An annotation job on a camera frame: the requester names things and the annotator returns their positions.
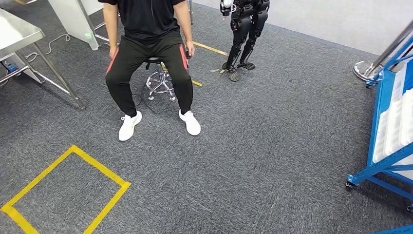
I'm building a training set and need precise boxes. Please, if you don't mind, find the person's left hand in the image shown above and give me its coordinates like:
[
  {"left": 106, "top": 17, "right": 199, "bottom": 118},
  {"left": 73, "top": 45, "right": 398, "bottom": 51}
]
[{"left": 184, "top": 40, "right": 196, "bottom": 60}]

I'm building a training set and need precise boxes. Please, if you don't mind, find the chrome stool with black seat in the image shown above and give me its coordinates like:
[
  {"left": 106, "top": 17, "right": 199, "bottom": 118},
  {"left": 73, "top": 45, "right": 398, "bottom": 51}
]
[{"left": 144, "top": 57, "right": 177, "bottom": 102}]

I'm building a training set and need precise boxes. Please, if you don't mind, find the person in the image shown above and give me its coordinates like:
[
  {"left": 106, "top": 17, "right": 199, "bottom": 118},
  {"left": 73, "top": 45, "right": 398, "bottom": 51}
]
[{"left": 97, "top": 0, "right": 202, "bottom": 142}]

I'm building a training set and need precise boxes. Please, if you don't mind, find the steel table with white panel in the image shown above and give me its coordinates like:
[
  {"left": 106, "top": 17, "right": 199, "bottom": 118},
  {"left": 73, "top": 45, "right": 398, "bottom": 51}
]
[{"left": 0, "top": 0, "right": 104, "bottom": 111}]

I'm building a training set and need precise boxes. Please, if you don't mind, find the black floor cable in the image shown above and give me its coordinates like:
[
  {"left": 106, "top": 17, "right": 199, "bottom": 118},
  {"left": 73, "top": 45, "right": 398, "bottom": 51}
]
[{"left": 131, "top": 93, "right": 177, "bottom": 115}]

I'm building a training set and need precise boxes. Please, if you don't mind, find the white floor cable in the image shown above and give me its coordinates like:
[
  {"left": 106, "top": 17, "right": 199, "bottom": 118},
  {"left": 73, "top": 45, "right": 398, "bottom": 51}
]
[{"left": 25, "top": 34, "right": 72, "bottom": 62}]

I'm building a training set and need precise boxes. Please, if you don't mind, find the chrome stanchion post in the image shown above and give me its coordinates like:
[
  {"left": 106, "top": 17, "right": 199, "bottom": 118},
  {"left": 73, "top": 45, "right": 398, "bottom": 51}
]
[{"left": 352, "top": 19, "right": 413, "bottom": 82}]

